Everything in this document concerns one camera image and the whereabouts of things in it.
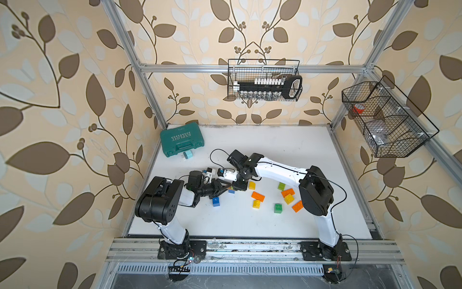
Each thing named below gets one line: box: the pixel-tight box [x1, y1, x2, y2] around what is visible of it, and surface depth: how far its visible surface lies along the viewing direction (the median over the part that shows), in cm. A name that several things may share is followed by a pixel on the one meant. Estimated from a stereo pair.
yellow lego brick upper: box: [249, 181, 257, 191], surface depth 94 cm
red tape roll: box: [352, 102, 366, 114], surface depth 88 cm
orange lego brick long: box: [250, 190, 266, 203], surface depth 91 cm
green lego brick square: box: [273, 203, 284, 214], surface depth 85 cm
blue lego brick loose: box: [212, 196, 221, 208], surface depth 88 cm
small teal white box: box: [182, 149, 194, 159], surface depth 107 cm
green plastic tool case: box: [160, 122, 205, 158], surface depth 110 cm
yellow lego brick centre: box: [252, 199, 261, 209], surface depth 88 cm
